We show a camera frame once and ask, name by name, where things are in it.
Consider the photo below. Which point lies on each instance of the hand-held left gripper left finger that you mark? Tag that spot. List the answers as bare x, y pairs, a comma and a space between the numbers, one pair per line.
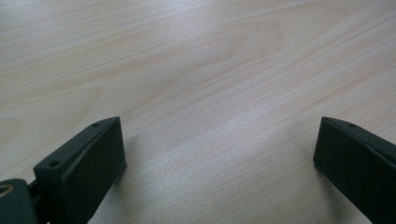
84, 174

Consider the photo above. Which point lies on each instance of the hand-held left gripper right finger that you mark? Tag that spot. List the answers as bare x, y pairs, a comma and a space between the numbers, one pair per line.
358, 165

